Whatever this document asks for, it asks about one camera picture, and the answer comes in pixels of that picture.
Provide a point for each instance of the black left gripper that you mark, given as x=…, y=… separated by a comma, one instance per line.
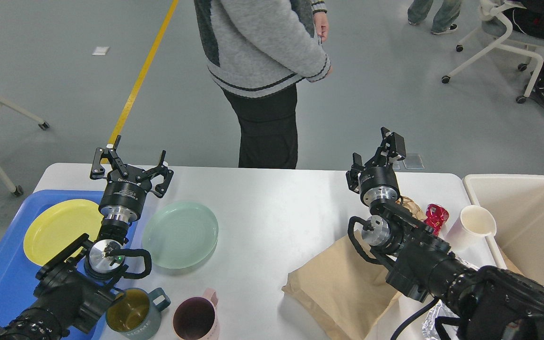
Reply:
x=125, y=185

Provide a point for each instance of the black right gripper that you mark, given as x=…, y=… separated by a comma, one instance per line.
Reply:
x=378, y=180

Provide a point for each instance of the mint green plate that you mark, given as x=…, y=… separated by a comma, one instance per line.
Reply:
x=181, y=235

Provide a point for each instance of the teal HOME mug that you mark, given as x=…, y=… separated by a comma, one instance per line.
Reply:
x=137, y=314

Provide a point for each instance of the pink HOME mug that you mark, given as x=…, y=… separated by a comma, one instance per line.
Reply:
x=196, y=318

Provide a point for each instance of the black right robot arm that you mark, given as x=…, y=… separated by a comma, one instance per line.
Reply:
x=489, y=303

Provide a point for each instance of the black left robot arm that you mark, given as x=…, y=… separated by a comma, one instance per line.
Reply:
x=75, y=287

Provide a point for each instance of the floor outlet plate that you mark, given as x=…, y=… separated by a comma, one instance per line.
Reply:
x=412, y=161

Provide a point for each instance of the crumpled brown paper ball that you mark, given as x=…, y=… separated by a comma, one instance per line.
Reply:
x=413, y=207

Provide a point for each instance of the red crumpled wrapper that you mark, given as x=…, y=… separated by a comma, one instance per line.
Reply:
x=436, y=217

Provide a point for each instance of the yellow plate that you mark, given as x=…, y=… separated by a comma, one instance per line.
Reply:
x=58, y=226

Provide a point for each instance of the white paper cup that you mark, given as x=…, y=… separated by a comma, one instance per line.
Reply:
x=473, y=224

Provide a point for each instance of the brown paper bag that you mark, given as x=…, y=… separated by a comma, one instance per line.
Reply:
x=345, y=294

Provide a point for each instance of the person in jeans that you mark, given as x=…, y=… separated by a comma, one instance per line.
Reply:
x=444, y=19

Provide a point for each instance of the person in grey sweater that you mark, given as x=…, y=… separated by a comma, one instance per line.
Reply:
x=257, y=51

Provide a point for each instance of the blue plastic tray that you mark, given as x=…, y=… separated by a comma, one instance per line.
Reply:
x=17, y=273

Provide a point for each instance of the beige plastic bin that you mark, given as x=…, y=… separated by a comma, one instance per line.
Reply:
x=516, y=201

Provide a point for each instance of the crumpled aluminium foil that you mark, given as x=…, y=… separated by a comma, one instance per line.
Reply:
x=429, y=330

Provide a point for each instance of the white office chair right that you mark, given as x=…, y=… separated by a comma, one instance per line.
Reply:
x=495, y=23

